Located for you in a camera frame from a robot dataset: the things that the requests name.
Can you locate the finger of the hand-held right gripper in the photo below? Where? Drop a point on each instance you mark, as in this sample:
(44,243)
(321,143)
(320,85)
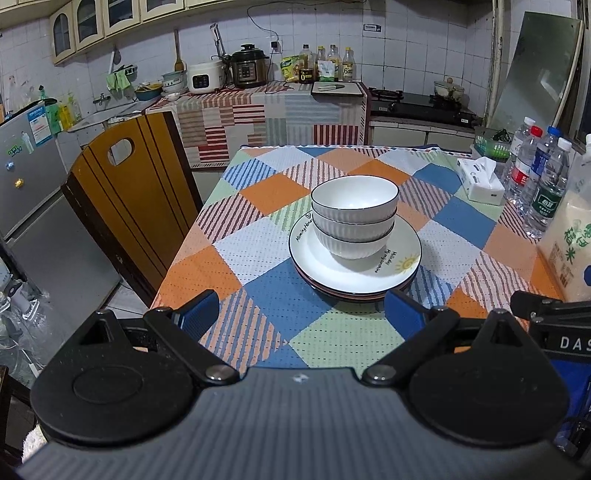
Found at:
(526,303)

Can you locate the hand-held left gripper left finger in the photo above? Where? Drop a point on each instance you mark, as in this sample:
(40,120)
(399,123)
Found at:
(198,314)

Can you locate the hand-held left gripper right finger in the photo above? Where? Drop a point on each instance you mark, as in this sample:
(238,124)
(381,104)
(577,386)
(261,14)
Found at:
(402,316)

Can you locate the plate with dark rim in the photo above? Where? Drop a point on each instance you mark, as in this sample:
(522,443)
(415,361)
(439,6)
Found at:
(369,300)

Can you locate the white ribbed bowl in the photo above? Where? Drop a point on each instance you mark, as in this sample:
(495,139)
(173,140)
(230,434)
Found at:
(351,230)
(355,249)
(355,196)

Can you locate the white plate with sun print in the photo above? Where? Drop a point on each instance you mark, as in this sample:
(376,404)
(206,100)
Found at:
(323,272)

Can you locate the stack of pale bowls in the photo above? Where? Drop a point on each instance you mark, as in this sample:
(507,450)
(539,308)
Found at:
(174,82)

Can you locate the blue fabric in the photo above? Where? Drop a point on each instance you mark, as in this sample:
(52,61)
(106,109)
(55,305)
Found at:
(575,401)

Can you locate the white rice bag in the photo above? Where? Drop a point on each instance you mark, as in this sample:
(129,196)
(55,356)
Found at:
(570,240)

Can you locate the patchwork tablecloth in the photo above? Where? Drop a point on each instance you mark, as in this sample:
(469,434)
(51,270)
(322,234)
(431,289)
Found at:
(258,258)

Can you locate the green label water bottle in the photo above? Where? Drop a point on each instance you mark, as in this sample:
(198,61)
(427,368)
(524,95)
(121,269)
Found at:
(547,203)

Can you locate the red label water bottle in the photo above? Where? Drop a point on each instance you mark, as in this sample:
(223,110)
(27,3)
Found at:
(524,180)

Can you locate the white tissue pack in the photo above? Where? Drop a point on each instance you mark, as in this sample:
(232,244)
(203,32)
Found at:
(480,182)

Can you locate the yellow wooden chair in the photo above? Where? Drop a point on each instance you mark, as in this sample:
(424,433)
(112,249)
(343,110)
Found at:
(129,198)

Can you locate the clear water bottle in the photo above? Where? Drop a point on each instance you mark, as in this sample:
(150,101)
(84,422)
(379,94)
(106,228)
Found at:
(515,152)

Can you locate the blue label water bottle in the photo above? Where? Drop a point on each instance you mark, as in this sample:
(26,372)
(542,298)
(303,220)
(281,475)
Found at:
(547,150)

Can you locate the green plastic basket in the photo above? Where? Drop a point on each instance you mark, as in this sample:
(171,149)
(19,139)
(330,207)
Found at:
(489,145)

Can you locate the clear plastic bags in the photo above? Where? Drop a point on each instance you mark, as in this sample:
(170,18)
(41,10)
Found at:
(18,332)

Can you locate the silver refrigerator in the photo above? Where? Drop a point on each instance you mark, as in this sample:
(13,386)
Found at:
(41,198)

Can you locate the striped patchwork counter cloth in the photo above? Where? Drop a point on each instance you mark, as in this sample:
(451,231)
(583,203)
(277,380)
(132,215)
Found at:
(240,120)

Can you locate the black gas stove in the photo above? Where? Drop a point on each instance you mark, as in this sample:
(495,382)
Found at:
(415,108)

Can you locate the blue bowl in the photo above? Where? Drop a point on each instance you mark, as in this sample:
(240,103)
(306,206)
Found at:
(147,93)

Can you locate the pot with glass lid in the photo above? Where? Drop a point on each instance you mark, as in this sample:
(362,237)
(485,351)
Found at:
(448,90)

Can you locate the leaning metal sheet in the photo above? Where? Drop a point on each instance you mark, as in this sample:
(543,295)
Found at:
(535,74)

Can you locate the dark cutting board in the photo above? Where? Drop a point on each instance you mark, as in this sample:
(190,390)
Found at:
(337,91)

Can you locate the white rice cooker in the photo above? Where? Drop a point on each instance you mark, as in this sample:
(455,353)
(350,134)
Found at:
(205,78)

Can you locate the metal faucet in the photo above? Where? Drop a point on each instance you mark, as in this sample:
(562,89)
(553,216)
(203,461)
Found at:
(100,99)

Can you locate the kitchen knife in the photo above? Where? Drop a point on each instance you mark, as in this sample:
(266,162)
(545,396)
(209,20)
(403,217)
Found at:
(330,86)

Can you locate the green detergent bottle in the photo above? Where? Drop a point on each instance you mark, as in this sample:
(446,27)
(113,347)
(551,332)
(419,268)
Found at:
(53,115)

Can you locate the green dish cloth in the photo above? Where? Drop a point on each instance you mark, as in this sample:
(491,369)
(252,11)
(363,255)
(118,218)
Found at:
(118,81)

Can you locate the black pressure cooker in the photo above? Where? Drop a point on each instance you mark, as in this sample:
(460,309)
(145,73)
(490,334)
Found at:
(249,69)

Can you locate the wooden spatula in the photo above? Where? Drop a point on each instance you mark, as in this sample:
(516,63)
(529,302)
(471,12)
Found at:
(178,60)

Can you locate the yellow label oil bottle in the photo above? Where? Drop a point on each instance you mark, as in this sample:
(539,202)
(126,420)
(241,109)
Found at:
(348,67)

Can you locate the white label oil bottle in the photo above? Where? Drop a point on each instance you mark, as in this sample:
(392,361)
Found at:
(332,67)

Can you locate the green seasoning packet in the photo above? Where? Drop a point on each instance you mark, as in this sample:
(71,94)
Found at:
(290,69)

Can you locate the dark label oil bottle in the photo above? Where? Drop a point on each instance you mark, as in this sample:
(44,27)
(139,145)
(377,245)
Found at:
(304,69)

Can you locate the small oil bottle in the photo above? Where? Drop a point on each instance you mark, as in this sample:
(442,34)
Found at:
(320,62)

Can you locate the wall power outlet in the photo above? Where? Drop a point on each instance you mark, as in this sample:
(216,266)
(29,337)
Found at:
(276,46)

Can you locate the wall sticker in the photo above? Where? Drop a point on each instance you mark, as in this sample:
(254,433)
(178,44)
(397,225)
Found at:
(372,27)

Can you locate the cream wall cabinets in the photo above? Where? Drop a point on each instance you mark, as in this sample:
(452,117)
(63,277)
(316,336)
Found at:
(124,21)

